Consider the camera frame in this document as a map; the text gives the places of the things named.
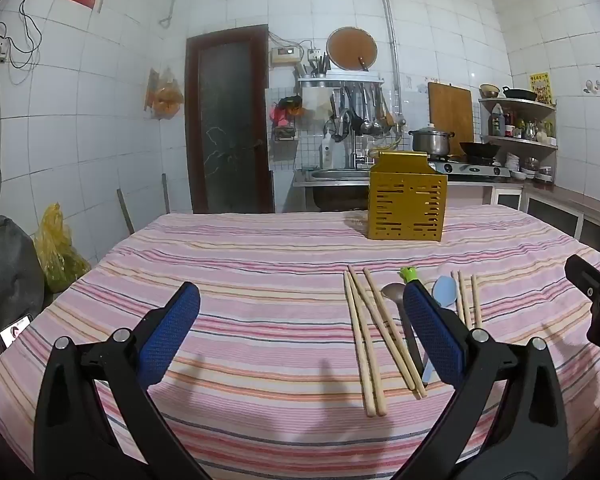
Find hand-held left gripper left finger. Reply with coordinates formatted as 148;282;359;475
34;281;212;480

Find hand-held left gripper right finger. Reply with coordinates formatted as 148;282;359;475
394;284;571;480

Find light blue spoon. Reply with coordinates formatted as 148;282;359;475
421;275;458;385

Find metal spoon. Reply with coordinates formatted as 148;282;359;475
380;282;427;388

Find yellow slotted utensil holder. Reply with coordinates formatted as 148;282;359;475
368;152;449;243

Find hanging kitchen utensils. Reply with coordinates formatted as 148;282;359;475
329;85;397;142

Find pink striped tablecloth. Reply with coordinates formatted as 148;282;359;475
0;206;600;480

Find yellow plastic bag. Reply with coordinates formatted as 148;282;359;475
33;203;92;294

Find white corner shelf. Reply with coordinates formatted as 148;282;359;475
478;95;559;182

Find steel gas stove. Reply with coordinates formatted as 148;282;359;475
426;154;512;179

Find smartphone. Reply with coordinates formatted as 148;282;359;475
0;313;34;350

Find black wok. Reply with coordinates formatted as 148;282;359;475
459;140;502;162

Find grey bag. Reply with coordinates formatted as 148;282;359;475
0;215;46;357

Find steel sink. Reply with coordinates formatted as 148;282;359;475
293;167;377;212

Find steel cooking pot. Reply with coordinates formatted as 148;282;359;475
408;127;455;156

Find white soap bottle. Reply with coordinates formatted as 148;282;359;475
320;129;335;169

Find wooden cutting board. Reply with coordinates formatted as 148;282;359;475
427;81;475;147

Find metal faucet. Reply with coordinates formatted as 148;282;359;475
336;109;367;169

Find brown frosted glass door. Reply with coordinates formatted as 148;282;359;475
184;24;276;215

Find orange plastic bag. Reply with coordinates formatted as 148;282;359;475
146;66;185;121

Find red hanging cloths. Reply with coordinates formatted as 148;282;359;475
269;94;304;129

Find knife holder with knives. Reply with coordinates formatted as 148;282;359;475
304;52;332;79

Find round brown pot lid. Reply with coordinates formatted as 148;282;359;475
326;26;379;72

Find yellow wall poster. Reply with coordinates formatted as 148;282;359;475
528;72;552;106

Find white wall rack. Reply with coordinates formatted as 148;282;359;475
297;70;385;89

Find wall controller box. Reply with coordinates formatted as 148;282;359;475
271;45;304;65

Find grey wall pipe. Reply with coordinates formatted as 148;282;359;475
376;0;404;127

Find black cable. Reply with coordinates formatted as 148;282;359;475
0;0;45;87

